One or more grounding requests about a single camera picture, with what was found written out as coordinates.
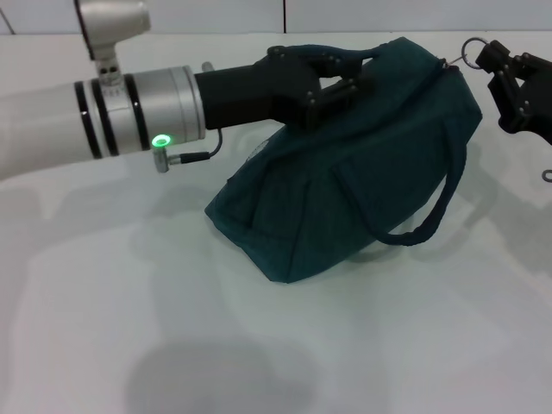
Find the dark teal insulated lunch bag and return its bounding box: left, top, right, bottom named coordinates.
left=203, top=36, right=483, bottom=285

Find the left arm cable with connector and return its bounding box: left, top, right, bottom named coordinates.
left=153, top=62, right=223, bottom=174

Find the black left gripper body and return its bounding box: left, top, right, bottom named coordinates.
left=193, top=45, right=323, bottom=131

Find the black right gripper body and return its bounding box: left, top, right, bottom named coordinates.
left=497, top=53, right=552, bottom=144

